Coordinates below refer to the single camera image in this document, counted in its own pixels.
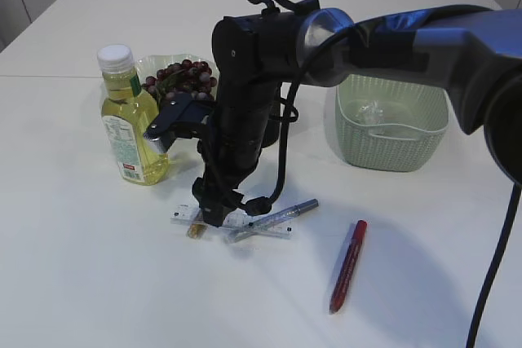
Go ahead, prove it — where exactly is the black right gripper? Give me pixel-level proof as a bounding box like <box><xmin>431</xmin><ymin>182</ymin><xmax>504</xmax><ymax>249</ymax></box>
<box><xmin>192</xmin><ymin>12</ymin><xmax>302</xmax><ymax>227</ymax></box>

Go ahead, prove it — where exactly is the clear plastic ruler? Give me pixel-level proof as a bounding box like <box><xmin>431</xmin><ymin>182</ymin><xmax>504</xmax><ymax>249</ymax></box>
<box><xmin>170</xmin><ymin>205</ymin><xmax>292</xmax><ymax>240</ymax></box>

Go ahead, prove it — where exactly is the yellow tea bottle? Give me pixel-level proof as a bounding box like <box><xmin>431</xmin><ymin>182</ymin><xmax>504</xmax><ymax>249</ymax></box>
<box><xmin>97</xmin><ymin>44</ymin><xmax>169</xmax><ymax>186</ymax></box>

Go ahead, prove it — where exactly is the purple grape bunch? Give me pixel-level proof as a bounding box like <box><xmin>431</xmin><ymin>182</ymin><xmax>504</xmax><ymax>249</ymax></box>
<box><xmin>141</xmin><ymin>59</ymin><xmax>218</xmax><ymax>107</ymax></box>

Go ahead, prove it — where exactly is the clear plastic sheet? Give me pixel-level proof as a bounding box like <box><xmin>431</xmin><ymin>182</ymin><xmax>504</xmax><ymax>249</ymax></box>
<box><xmin>354</xmin><ymin>99</ymin><xmax>403</xmax><ymax>137</ymax></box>

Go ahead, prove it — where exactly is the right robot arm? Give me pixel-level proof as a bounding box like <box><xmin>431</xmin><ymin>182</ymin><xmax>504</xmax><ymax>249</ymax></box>
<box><xmin>192</xmin><ymin>0</ymin><xmax>521</xmax><ymax>227</ymax></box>

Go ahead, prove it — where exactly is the gold marker pen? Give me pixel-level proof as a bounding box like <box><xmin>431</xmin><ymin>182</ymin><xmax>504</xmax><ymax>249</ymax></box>
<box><xmin>187</xmin><ymin>223</ymin><xmax>206</xmax><ymax>240</ymax></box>

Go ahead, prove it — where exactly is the silver marker pen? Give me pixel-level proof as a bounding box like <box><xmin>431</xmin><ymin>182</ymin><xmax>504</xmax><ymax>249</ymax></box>
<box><xmin>225</xmin><ymin>199</ymin><xmax>319</xmax><ymax>244</ymax></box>

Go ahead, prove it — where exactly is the black mesh pen cup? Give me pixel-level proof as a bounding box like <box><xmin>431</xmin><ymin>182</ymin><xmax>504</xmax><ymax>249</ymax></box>
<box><xmin>261</xmin><ymin>95</ymin><xmax>281</xmax><ymax>148</ymax></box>

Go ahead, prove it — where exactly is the red marker pen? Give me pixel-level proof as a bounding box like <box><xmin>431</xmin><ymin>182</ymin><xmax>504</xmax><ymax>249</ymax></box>
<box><xmin>329</xmin><ymin>220</ymin><xmax>367</xmax><ymax>315</ymax></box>

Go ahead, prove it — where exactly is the green wavy glass plate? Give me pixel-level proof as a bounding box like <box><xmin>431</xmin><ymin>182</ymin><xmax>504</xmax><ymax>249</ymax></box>
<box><xmin>136</xmin><ymin>54</ymin><xmax>219</xmax><ymax>92</ymax></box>

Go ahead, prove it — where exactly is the green woven plastic basket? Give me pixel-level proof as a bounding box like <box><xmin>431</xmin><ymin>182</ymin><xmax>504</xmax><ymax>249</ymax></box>
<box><xmin>335</xmin><ymin>75</ymin><xmax>449</xmax><ymax>172</ymax></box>

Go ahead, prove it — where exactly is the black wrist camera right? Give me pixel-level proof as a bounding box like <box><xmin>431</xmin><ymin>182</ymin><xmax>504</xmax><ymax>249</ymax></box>
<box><xmin>144</xmin><ymin>93</ymin><xmax>216</xmax><ymax>154</ymax></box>

